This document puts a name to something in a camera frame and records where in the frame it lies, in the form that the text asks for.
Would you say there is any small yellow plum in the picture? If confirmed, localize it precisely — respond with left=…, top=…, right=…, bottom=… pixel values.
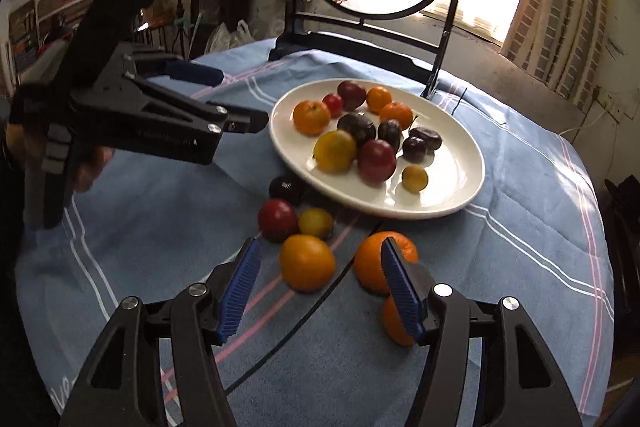
left=401, top=165, right=429, bottom=194
left=298, top=207, right=335, bottom=240

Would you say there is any checked curtain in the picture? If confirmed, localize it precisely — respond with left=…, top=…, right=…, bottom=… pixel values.
left=500, top=0, right=610, bottom=102

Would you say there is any person's left hand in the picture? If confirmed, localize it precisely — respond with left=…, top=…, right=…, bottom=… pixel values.
left=74, top=146, right=115, bottom=194

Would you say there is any large red plum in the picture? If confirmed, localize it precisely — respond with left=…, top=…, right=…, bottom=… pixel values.
left=357, top=139, right=397, bottom=186

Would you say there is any white power cable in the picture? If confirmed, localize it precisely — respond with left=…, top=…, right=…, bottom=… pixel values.
left=557, top=107, right=609, bottom=138

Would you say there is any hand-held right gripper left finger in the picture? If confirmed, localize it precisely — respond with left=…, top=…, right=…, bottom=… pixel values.
left=57, top=237, right=262, bottom=427

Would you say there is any large yellow plum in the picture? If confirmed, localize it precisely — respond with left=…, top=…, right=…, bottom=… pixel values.
left=313, top=129, right=357, bottom=173

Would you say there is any dark wooden cabinet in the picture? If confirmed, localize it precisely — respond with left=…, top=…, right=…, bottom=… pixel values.
left=604, top=177, right=640, bottom=308

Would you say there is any blue striped tablecloth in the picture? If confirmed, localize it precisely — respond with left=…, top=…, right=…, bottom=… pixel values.
left=15, top=38, right=616, bottom=427

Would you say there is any white wall socket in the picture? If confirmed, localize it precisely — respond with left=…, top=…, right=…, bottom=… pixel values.
left=592, top=89, right=627, bottom=121

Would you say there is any large dark purple plum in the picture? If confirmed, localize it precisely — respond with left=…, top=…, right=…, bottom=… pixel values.
left=336, top=112, right=377, bottom=148

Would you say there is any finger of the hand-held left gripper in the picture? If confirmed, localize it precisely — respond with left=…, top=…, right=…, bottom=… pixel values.
left=127, top=48, right=224, bottom=86
left=137, top=77, right=269, bottom=138

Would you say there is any dark brown water chestnut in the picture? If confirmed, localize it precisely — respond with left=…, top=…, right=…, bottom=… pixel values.
left=377, top=119, right=404, bottom=150
left=409, top=126, right=443, bottom=150

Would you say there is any wall bookshelf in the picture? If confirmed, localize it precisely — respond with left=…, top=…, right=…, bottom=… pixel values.
left=7, top=0, right=109, bottom=74

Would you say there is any white plastic bag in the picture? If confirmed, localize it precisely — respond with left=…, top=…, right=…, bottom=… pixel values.
left=205, top=19, right=257, bottom=56

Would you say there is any small dark purple plum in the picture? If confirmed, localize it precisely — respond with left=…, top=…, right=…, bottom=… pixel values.
left=402, top=137, right=428, bottom=164
left=268, top=175, right=305, bottom=206

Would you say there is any orange mandarin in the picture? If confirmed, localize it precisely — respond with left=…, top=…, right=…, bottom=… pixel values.
left=366, top=86, right=393, bottom=114
left=382, top=294, right=418, bottom=348
left=292, top=100, right=332, bottom=136
left=278, top=234, right=336, bottom=293
left=379, top=101, right=414, bottom=131
left=353, top=231, right=419, bottom=297

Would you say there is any small red plum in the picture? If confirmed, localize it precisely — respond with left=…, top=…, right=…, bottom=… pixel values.
left=257, top=199, right=299, bottom=244
left=321, top=93, right=345, bottom=118

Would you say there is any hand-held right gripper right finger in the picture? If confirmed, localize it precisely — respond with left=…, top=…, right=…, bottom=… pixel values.
left=380, top=239, right=586, bottom=427

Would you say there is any white ceramic plate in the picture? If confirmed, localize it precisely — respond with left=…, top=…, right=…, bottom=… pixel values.
left=269, top=78, right=486, bottom=221

